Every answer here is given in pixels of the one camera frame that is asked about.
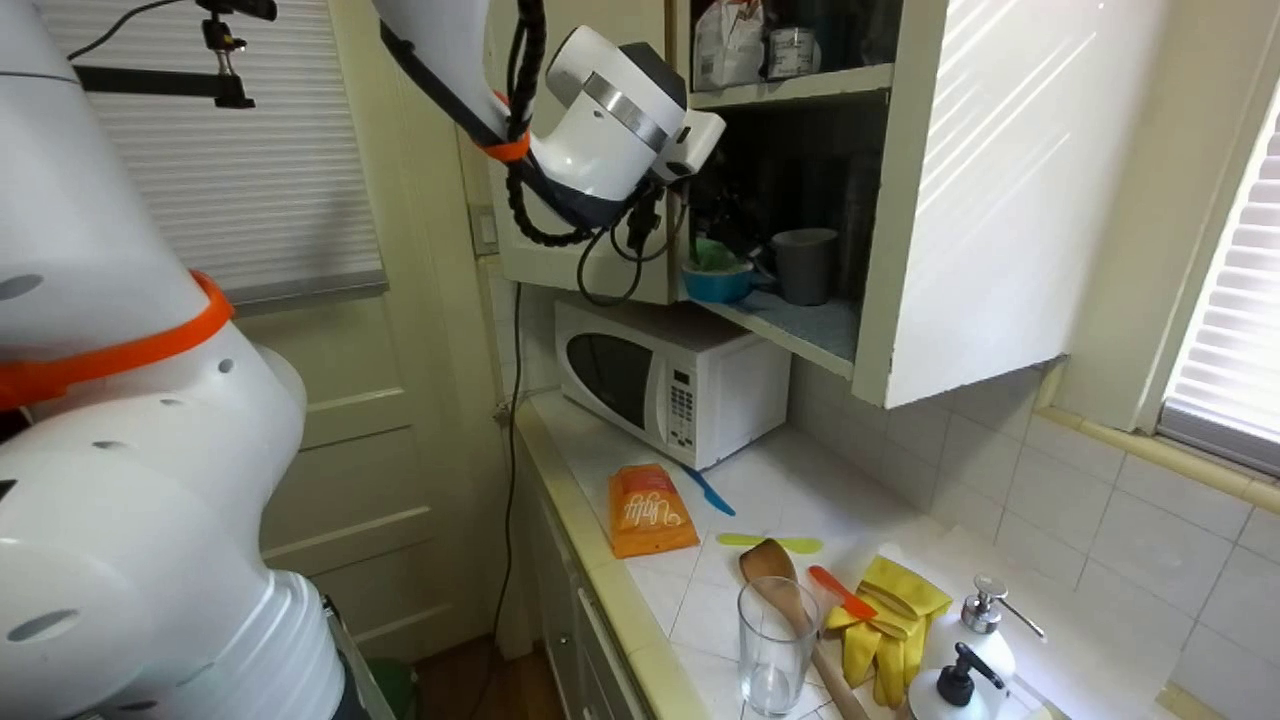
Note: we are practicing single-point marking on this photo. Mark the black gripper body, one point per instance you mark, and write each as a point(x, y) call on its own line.
point(702, 184)

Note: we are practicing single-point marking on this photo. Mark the grey mug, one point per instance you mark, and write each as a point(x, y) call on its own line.
point(805, 264)

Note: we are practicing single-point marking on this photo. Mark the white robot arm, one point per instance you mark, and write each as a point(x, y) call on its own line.
point(132, 562)

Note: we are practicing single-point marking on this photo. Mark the cream cabinet door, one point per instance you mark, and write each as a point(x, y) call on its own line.
point(1014, 202)

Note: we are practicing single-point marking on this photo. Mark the cream base cabinet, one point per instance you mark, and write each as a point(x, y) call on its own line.
point(574, 625)

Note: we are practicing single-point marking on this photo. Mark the green cloth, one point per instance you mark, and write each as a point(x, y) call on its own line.
point(723, 256)

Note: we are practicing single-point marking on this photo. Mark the blue bowl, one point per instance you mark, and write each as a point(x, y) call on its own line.
point(723, 286)

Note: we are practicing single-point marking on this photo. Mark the white plastic bag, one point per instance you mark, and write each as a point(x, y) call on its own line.
point(725, 44)

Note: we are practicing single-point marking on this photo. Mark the grey packet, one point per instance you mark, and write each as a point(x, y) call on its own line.
point(793, 52)

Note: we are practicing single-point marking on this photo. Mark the white microwave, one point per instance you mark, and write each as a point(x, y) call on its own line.
point(695, 386)

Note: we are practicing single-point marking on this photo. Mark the blue utensil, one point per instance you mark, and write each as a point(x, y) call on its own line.
point(710, 492)

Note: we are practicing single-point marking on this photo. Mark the orange packet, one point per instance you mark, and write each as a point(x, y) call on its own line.
point(649, 513)

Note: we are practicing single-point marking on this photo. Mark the yellow-green utensil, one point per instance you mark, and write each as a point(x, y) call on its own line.
point(801, 546)

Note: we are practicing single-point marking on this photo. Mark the wooden spoon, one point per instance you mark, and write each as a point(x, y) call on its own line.
point(766, 566)

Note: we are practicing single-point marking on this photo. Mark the white panelled door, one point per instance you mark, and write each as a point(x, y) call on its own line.
point(384, 442)

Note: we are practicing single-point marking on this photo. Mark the white window blind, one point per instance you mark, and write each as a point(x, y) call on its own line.
point(294, 202)
point(1240, 334)

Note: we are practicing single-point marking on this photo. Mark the orange plastic spoon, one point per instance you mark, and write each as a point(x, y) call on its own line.
point(842, 592)

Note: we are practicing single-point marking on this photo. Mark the yellow rubber gloves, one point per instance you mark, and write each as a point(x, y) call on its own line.
point(907, 584)

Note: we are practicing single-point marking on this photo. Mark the clear drinking glass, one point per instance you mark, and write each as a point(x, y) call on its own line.
point(772, 664)

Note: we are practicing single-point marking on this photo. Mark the soap bottle with black pump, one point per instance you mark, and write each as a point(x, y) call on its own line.
point(954, 686)

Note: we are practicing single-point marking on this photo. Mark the wall light switch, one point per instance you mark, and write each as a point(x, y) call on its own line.
point(486, 228)

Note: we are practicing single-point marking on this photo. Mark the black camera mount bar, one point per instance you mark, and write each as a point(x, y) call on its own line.
point(173, 82)

